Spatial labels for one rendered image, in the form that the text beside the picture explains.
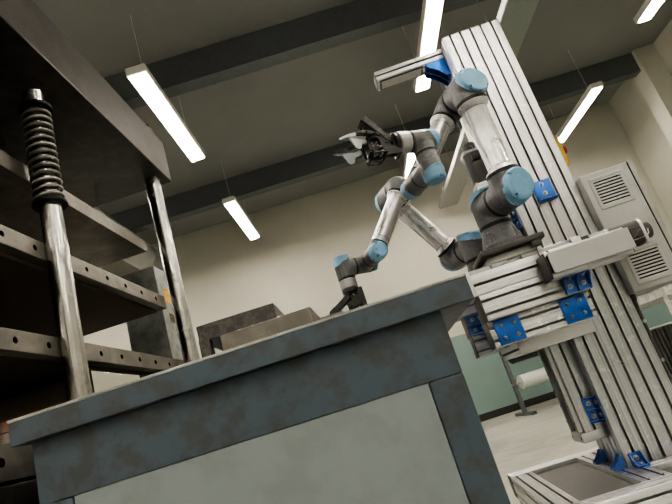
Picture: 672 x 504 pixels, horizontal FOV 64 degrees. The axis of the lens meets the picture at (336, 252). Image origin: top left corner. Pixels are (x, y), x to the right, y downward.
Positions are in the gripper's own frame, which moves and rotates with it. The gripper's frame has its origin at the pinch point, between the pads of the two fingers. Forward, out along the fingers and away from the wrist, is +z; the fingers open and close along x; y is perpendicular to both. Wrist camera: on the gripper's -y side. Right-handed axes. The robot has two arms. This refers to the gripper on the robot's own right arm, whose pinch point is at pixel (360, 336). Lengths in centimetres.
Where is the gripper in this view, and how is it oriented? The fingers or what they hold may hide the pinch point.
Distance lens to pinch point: 225.5
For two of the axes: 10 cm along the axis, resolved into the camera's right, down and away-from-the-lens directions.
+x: 1.1, 2.6, 9.6
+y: 9.5, -3.1, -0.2
